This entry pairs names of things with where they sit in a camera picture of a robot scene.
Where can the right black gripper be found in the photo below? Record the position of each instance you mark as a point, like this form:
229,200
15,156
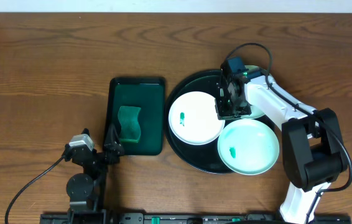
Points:
222,112

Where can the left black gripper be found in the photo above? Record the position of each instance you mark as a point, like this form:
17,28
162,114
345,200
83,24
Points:
98,154

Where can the green sponge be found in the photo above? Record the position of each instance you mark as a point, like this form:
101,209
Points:
130,127

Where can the white plate with green stain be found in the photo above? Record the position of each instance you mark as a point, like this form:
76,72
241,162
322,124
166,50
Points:
193,118

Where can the pale green plate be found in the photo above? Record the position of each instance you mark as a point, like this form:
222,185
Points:
248,147
255,112

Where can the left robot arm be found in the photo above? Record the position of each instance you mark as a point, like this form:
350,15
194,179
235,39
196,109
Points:
87,189

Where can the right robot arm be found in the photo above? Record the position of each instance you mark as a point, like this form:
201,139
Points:
267,122

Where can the rectangular black water tray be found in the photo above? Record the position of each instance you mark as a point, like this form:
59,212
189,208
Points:
147,94

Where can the round black tray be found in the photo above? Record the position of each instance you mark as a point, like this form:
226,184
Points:
202,157

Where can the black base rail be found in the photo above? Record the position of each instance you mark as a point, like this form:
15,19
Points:
176,218

